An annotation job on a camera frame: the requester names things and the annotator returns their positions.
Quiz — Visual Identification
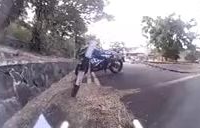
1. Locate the brown dirt roadside verge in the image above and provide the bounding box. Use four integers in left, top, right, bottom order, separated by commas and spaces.
2, 70, 142, 128

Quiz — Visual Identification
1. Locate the grey asphalt road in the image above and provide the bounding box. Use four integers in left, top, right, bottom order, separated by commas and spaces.
95, 62, 200, 128

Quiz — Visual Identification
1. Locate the robot's own part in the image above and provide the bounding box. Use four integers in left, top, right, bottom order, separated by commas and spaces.
132, 119, 144, 128
59, 120, 70, 128

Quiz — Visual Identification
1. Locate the grey stone wall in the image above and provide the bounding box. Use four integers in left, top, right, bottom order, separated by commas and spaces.
0, 59, 79, 128

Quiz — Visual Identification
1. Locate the grassy earth bank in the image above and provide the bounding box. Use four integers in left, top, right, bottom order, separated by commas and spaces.
0, 42, 76, 67

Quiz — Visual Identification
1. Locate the green leafy tree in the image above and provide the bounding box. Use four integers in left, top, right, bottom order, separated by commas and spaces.
141, 13, 199, 62

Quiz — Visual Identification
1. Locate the large dark tree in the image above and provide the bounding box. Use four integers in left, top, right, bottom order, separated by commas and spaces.
0, 0, 116, 60

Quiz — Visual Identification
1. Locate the building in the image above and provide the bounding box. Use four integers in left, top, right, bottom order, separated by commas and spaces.
125, 45, 151, 63

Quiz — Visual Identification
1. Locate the blue and white motorcycle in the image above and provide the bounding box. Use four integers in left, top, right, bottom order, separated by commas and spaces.
70, 40, 126, 98

